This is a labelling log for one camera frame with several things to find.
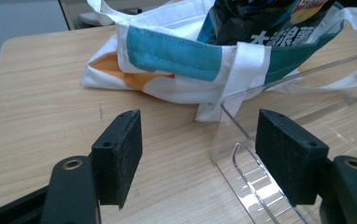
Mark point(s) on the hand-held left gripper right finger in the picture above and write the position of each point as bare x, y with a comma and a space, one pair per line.
287, 155

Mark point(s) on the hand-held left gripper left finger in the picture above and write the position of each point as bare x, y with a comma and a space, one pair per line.
117, 158

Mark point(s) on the clear plastic tray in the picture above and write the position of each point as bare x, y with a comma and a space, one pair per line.
323, 124

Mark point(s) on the white canvas tote bag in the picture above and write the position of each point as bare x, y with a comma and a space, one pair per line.
179, 59

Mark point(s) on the dark snack packet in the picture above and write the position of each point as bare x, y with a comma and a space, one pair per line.
260, 21

